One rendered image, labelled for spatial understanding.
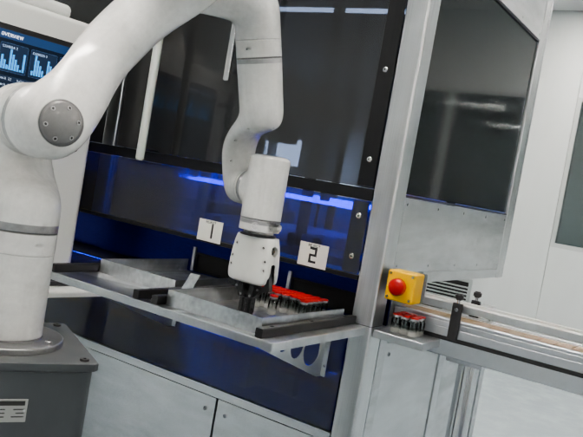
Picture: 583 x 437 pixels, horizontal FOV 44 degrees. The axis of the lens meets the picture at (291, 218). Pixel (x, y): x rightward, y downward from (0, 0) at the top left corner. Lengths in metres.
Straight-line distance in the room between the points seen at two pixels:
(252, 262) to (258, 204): 0.12
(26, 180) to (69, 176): 1.03
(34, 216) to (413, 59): 0.98
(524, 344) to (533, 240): 4.64
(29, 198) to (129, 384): 1.15
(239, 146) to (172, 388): 0.87
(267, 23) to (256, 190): 0.32
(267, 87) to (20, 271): 0.57
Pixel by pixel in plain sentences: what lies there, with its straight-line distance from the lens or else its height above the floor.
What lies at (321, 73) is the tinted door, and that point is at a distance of 1.91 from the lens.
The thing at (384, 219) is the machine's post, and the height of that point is 1.14.
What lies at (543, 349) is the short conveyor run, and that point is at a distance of 1.76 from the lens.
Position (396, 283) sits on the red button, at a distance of 1.70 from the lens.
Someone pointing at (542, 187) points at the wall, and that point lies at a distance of 6.39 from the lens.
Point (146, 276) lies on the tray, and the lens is 1.84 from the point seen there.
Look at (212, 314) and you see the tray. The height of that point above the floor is 0.89.
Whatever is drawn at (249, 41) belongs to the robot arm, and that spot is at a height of 1.45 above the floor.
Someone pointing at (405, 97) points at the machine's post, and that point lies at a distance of 1.77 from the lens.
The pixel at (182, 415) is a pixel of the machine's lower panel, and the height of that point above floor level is 0.49.
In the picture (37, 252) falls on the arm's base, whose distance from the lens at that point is 1.23.
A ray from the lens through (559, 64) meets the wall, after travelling 6.53.
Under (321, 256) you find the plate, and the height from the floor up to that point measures 1.02.
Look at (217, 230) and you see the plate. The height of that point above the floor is 1.03.
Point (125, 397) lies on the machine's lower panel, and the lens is 2.29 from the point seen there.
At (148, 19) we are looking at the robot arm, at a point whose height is 1.42.
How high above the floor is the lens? 1.20
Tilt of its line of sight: 3 degrees down
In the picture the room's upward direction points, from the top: 10 degrees clockwise
